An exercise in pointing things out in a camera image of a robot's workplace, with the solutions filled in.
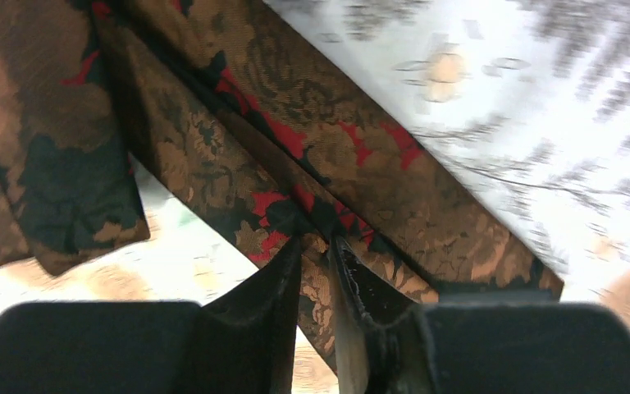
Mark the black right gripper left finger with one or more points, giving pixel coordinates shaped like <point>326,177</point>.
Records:
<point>242,342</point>

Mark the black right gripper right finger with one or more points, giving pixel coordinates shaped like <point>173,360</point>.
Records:
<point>492,342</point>

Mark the brown red floral tie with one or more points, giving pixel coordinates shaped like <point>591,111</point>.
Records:
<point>247,125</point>

